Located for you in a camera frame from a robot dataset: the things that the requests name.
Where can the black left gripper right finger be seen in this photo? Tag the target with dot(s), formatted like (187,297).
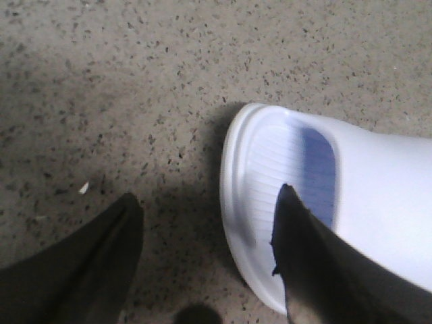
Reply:
(327,281)

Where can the light blue slipper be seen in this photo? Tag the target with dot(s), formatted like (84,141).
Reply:
(371,190)

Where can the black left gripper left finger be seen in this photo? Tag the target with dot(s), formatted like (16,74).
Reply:
(85,278)

